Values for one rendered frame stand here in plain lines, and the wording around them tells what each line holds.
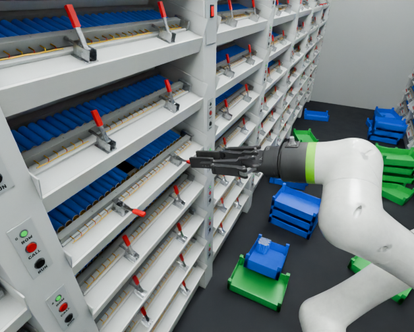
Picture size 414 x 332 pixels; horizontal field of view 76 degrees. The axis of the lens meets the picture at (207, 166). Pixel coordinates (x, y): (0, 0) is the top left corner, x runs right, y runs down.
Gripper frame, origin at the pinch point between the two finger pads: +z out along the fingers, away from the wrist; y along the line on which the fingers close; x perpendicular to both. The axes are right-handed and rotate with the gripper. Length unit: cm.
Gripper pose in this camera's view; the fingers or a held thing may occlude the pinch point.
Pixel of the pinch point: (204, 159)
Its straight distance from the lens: 71.3
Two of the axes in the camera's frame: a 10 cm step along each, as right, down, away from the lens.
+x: 1.9, 8.7, 4.5
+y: -4.2, 4.9, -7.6
